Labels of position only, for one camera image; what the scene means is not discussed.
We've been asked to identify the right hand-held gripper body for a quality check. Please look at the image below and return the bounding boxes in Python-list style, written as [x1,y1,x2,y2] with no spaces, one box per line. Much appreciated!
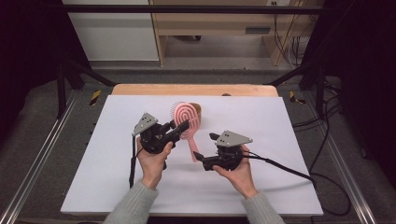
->
[201,130,254,172]

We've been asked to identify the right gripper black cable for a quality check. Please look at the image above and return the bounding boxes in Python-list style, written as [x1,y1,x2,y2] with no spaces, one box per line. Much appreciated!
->
[244,149,352,217]

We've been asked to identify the black floor cables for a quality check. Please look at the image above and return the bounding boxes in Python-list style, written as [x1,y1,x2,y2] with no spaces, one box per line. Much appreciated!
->
[291,77,344,175]

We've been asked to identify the black metal stand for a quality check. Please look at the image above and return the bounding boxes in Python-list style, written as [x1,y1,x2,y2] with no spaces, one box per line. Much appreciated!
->
[264,61,327,117]
[55,58,117,119]

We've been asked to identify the grey power strip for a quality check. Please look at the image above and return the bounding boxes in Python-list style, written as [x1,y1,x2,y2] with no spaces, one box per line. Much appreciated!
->
[244,26,272,35]

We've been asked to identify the wooden table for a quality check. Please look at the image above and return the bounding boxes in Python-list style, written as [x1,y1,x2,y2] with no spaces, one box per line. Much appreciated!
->
[111,83,279,97]

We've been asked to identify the black frame crossbar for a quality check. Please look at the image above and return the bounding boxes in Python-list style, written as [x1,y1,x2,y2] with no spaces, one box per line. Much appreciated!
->
[62,4,325,15]

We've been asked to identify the aluminium floor rail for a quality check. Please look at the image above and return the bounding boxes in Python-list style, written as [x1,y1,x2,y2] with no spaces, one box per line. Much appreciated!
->
[326,133,378,224]
[0,90,79,224]

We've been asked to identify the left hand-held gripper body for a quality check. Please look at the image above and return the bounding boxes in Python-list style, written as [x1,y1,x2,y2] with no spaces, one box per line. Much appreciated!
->
[132,112,176,155]

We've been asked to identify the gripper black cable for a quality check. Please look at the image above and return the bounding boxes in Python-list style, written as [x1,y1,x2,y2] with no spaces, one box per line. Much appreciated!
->
[128,135,145,189]
[244,149,352,217]

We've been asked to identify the yellow black floor tape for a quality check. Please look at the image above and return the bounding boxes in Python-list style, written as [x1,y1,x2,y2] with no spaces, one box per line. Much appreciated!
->
[289,91,307,105]
[89,89,103,106]

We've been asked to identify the person's right hand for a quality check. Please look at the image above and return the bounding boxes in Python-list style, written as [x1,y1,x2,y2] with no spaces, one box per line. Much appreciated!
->
[212,144,260,200]

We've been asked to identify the person's left hand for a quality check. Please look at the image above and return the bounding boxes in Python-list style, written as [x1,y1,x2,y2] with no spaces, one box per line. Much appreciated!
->
[135,136,174,190]

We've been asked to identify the hanging cables behind desk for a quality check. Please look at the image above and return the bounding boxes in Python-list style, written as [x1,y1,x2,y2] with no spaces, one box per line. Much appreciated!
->
[271,2,313,68]

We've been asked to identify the pink hairbrush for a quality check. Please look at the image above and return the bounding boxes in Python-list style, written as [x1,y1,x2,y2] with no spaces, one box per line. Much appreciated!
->
[170,101,203,163]

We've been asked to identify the white cabinet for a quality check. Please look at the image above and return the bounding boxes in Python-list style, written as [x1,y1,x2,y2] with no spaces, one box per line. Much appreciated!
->
[61,0,161,62]

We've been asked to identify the white table sheet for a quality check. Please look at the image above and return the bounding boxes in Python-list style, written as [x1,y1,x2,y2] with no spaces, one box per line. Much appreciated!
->
[60,94,325,217]

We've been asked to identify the black curtain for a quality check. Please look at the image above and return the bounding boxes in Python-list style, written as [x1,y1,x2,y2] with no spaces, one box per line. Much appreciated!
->
[302,0,396,188]
[0,0,92,138]

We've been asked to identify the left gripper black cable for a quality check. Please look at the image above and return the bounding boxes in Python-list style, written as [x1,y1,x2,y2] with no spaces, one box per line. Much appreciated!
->
[128,135,145,189]

